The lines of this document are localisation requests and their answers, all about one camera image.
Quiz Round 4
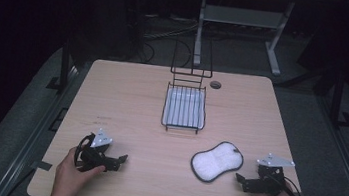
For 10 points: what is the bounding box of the round table cable hole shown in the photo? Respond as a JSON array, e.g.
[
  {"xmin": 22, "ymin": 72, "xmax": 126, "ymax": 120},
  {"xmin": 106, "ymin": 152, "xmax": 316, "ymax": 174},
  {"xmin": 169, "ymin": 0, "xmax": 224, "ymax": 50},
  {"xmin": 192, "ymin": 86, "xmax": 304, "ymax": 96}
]
[{"xmin": 208, "ymin": 79, "xmax": 223, "ymax": 91}]

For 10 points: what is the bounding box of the grey metal desk frame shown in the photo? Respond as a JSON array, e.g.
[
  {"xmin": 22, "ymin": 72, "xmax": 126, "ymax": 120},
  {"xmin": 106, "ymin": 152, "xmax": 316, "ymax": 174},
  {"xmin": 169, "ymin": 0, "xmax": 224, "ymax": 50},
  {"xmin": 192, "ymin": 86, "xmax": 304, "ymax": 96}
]
[{"xmin": 179, "ymin": 0, "xmax": 344, "ymax": 84}]

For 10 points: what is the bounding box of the bundle of floor cables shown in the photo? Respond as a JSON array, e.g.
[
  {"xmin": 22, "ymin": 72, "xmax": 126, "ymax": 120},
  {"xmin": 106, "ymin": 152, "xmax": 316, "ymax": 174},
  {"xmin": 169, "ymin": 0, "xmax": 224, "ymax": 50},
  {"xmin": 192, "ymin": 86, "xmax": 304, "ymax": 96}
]
[{"xmin": 139, "ymin": 12, "xmax": 200, "ymax": 70}]

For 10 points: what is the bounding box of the dark metal stand post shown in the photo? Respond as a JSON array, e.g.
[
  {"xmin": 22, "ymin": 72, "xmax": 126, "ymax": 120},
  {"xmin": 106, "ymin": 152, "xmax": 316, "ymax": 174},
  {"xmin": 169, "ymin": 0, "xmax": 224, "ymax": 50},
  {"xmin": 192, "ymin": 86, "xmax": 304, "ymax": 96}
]
[
  {"xmin": 46, "ymin": 37, "xmax": 82, "ymax": 94},
  {"xmin": 326, "ymin": 68, "xmax": 349, "ymax": 129}
]

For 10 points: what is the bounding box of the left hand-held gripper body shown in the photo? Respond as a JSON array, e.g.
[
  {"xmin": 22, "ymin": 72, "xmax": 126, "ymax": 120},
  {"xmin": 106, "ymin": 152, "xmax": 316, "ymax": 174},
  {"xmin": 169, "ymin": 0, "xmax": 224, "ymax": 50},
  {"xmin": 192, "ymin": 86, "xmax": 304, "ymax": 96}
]
[{"xmin": 73, "ymin": 126, "xmax": 126, "ymax": 177}]

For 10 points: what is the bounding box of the person's left hand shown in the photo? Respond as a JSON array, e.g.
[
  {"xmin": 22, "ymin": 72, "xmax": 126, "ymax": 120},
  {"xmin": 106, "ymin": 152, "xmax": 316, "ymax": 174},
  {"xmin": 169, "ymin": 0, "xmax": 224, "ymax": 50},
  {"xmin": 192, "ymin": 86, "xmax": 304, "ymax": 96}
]
[{"xmin": 48, "ymin": 144, "xmax": 109, "ymax": 196}]

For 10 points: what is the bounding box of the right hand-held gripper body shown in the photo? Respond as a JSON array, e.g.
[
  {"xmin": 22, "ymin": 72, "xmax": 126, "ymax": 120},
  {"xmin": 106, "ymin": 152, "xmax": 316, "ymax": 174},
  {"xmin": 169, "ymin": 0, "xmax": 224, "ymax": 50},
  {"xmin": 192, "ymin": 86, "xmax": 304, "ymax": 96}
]
[{"xmin": 244, "ymin": 150, "xmax": 297, "ymax": 196}]

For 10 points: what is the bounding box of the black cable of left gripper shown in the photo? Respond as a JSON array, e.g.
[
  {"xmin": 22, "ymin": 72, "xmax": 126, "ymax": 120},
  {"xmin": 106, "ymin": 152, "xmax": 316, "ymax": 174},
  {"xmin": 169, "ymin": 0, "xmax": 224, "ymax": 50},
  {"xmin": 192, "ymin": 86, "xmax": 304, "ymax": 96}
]
[{"xmin": 71, "ymin": 130, "xmax": 97, "ymax": 170}]

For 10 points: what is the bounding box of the white sponge with dark edge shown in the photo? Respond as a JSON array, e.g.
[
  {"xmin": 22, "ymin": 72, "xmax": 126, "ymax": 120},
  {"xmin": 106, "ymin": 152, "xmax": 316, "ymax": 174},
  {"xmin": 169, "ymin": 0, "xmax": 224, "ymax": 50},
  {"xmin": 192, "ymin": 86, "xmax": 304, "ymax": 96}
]
[{"xmin": 188, "ymin": 137, "xmax": 246, "ymax": 188}]

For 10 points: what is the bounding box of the black wire rack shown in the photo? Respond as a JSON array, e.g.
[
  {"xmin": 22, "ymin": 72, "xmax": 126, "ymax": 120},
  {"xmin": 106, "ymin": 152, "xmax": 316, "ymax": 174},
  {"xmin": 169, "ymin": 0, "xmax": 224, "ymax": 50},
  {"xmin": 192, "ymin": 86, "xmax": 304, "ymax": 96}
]
[{"xmin": 159, "ymin": 34, "xmax": 218, "ymax": 137}]

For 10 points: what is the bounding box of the white plastic tray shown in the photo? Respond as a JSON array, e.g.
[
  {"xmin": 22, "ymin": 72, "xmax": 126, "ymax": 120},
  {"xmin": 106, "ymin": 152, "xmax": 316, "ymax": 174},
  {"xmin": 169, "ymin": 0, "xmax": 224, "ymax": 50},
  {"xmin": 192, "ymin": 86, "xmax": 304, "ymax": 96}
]
[{"xmin": 161, "ymin": 86, "xmax": 208, "ymax": 132}]

